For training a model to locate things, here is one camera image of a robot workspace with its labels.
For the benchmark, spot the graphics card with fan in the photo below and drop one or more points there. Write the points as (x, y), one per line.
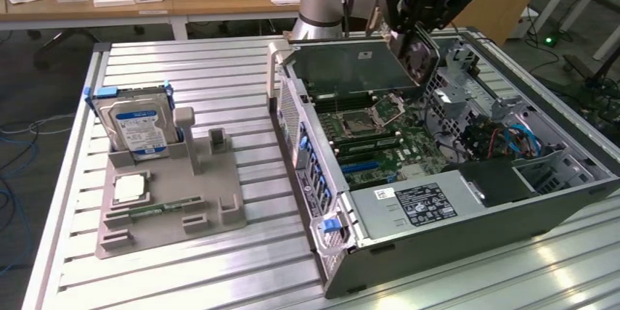
(417, 59)

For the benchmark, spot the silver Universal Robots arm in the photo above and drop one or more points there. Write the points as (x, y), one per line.
(315, 1)

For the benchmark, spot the green lit device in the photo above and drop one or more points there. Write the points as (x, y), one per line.
(549, 39)

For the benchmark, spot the metal disk bay cage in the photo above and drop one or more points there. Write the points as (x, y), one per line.
(461, 96)

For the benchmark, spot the open socket cover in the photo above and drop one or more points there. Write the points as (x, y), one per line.
(390, 106)

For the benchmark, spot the CPU socket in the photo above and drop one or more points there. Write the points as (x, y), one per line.
(358, 121)

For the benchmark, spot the installed RAM stick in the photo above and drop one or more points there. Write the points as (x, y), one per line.
(369, 147)

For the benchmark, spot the green motherboard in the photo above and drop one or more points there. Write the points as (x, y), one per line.
(402, 150)

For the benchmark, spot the blue expansion slot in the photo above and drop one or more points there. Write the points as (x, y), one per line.
(359, 167)

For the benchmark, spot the grey power supply unit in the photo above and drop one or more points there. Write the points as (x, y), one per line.
(387, 208)

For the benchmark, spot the hard disk with blue carrier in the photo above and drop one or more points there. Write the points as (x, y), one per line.
(141, 128)

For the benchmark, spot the blue case latch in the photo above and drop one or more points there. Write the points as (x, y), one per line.
(330, 225)

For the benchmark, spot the open grey PC case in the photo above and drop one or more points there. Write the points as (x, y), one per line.
(485, 237)

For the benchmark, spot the black office chair base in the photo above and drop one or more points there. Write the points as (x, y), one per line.
(58, 43)

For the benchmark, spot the silver CPU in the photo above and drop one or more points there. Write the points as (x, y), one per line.
(131, 190)

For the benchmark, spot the green RAM stick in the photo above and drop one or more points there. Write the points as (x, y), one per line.
(155, 209)

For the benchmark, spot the grey parts rack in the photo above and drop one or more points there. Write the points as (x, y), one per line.
(165, 230)

